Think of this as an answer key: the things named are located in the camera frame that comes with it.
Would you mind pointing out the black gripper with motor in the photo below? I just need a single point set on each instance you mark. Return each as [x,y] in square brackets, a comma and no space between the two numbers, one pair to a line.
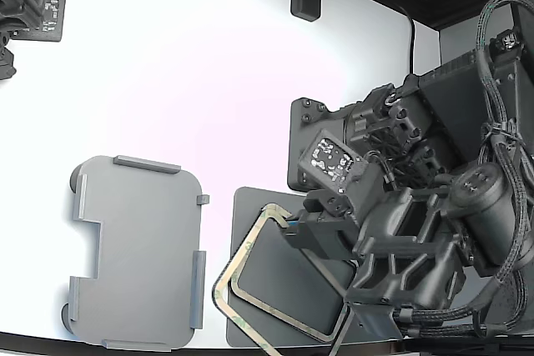
[417,256]

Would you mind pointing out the dark gray tray plate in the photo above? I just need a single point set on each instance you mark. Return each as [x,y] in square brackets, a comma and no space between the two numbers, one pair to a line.
[246,206]

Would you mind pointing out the gray holder with black legs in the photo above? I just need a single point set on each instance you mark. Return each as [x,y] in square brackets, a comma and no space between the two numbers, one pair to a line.
[142,247]

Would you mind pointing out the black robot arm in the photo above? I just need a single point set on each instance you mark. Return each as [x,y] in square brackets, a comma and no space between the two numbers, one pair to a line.
[450,97]

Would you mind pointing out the tan topped rectangular frame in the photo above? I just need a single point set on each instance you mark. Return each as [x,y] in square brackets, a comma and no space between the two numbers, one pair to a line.
[283,317]
[244,247]

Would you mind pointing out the black plate with screws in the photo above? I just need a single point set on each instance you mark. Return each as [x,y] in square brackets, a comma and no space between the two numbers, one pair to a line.
[298,143]

